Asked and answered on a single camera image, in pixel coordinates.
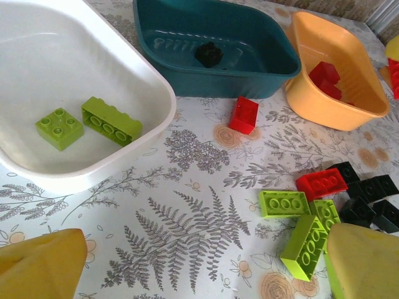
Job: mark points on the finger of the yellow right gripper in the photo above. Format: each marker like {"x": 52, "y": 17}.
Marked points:
{"x": 394, "y": 50}

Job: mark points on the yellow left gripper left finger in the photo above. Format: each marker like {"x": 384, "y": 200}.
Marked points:
{"x": 40, "y": 268}

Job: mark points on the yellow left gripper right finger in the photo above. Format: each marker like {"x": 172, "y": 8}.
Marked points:
{"x": 368, "y": 264}

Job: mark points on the red lego brick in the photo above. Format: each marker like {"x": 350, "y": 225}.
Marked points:
{"x": 321, "y": 183}
{"x": 330, "y": 91}
{"x": 243, "y": 115}
{"x": 394, "y": 78}
{"x": 325, "y": 72}

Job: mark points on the black lego brick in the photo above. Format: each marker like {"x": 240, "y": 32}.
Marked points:
{"x": 209, "y": 54}
{"x": 386, "y": 216}
{"x": 360, "y": 188}
{"x": 385, "y": 185}
{"x": 344, "y": 172}
{"x": 357, "y": 211}

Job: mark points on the long green lego brick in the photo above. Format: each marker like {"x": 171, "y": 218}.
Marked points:
{"x": 283, "y": 204}
{"x": 305, "y": 249}
{"x": 106, "y": 120}

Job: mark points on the square green lego brick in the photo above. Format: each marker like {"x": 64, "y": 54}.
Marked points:
{"x": 59, "y": 127}

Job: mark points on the orange plastic container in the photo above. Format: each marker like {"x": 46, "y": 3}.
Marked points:
{"x": 343, "y": 46}

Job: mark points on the teal plastic container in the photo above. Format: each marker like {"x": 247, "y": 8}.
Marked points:
{"x": 249, "y": 40}

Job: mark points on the floral patterned tablecloth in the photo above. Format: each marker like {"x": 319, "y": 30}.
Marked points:
{"x": 187, "y": 187}

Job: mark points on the white plastic container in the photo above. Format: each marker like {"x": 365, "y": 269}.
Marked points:
{"x": 46, "y": 62}

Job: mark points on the aluminium frame post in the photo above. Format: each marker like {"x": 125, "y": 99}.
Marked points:
{"x": 385, "y": 15}

